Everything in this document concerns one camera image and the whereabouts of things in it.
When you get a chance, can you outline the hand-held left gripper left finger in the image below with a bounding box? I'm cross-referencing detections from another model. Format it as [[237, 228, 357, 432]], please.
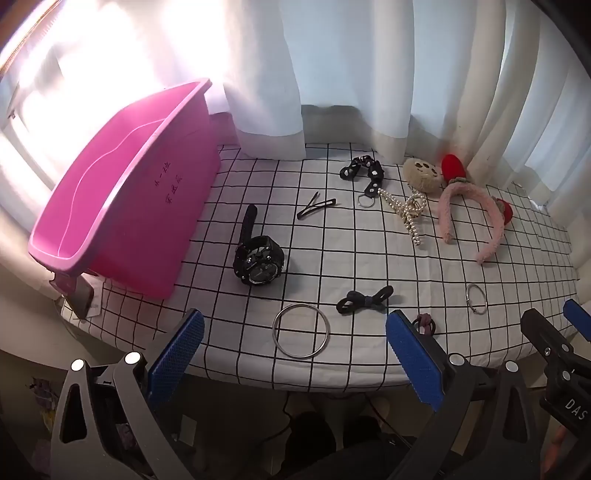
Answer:
[[50, 308, 206, 480]]

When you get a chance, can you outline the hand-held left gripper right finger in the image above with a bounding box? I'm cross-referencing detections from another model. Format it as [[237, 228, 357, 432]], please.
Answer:
[[385, 309, 555, 480]]

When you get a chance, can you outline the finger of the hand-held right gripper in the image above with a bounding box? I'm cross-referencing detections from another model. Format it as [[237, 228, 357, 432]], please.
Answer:
[[521, 308, 583, 370], [563, 299, 591, 343]]

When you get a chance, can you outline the black wrist watch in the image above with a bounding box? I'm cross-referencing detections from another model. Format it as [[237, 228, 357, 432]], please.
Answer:
[[235, 204, 286, 285]]

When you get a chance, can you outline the pink plastic storage bin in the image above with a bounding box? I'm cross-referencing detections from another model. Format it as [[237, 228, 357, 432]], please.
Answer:
[[28, 79, 221, 300]]

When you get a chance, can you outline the pearl hair claw clip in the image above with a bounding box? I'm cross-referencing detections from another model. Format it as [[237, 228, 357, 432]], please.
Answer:
[[378, 187, 428, 248]]

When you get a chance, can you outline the dark hair elastic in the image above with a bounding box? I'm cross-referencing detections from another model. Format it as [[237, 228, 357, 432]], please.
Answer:
[[412, 313, 437, 337]]

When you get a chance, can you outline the small silver bangle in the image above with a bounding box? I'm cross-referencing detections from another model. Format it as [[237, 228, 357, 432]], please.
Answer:
[[465, 283, 488, 315]]

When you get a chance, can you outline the large silver bangle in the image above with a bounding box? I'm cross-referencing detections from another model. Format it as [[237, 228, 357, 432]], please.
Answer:
[[271, 304, 332, 358]]

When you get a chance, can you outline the dark smartphone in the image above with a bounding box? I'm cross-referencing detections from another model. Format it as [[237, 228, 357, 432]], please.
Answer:
[[62, 277, 95, 320]]

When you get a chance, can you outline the white black checked tablecloth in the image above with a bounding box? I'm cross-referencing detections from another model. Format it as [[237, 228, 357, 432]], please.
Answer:
[[62, 144, 580, 392]]

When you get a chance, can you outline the pink fluffy strawberry headband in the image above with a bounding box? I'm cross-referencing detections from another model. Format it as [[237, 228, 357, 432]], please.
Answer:
[[438, 153, 514, 265]]

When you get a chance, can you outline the black snap hair clip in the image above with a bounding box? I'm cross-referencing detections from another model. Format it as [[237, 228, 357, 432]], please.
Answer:
[[297, 192, 338, 220]]

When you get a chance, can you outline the white curtain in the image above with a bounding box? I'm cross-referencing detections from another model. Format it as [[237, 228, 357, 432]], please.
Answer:
[[0, 0, 591, 259]]

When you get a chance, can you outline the dark bow hair tie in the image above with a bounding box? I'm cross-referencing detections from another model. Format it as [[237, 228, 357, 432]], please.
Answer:
[[336, 285, 394, 317]]

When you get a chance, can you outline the beige plush face keychain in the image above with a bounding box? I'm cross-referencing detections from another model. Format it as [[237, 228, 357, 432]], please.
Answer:
[[403, 158, 444, 192]]

